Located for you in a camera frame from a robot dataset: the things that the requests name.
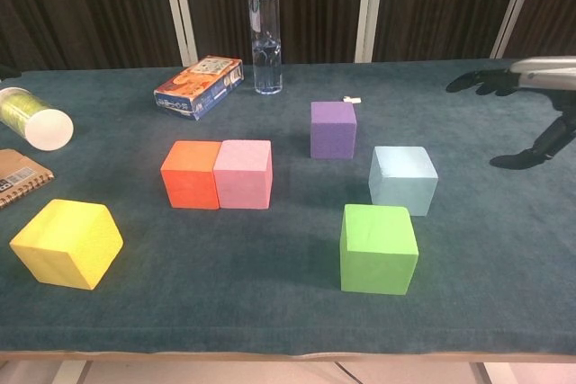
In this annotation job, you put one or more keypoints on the small white object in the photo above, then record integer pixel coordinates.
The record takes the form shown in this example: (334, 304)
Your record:
(352, 99)

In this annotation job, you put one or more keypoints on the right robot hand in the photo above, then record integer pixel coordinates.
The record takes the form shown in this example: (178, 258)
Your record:
(540, 74)

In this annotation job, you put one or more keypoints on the green foam cube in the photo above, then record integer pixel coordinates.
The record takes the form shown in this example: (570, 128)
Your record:
(378, 253)

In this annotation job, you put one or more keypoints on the teal table cloth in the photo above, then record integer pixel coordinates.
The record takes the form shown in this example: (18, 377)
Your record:
(270, 312)

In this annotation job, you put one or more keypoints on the blue orange biscuit box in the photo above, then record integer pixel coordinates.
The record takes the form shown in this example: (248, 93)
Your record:
(198, 87)

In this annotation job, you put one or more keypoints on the clear plastic water bottle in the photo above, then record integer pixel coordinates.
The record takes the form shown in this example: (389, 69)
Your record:
(267, 42)

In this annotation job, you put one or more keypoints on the orange foam cube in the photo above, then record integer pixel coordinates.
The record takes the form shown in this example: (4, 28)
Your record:
(189, 177)

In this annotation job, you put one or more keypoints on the pink foam cube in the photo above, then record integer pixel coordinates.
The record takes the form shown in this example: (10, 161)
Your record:
(243, 177)

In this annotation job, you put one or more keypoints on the clear tennis ball tube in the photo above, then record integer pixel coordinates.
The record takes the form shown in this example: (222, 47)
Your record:
(40, 125)

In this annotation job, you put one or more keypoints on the brown spiral notebook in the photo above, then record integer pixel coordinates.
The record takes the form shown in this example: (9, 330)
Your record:
(20, 177)

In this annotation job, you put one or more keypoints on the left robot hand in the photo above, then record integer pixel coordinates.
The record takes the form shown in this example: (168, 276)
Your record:
(8, 72)

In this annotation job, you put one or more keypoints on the yellow foam cube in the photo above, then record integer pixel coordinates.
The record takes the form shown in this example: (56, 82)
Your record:
(67, 244)

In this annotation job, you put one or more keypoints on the purple foam cube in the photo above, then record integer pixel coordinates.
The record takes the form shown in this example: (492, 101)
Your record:
(333, 132)

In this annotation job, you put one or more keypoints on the white partition post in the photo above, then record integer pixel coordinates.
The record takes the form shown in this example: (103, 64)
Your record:
(515, 6)
(370, 6)
(180, 11)

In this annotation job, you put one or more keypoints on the light blue foam cube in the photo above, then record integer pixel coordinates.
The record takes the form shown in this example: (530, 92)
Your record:
(400, 181)

